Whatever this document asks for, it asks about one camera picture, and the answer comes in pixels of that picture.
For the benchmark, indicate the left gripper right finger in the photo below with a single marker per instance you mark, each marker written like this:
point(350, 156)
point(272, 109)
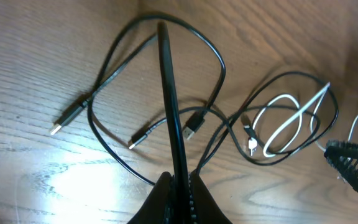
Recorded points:
point(204, 209)

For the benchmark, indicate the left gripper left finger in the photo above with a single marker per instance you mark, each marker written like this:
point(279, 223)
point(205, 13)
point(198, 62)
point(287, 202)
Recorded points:
point(157, 207)

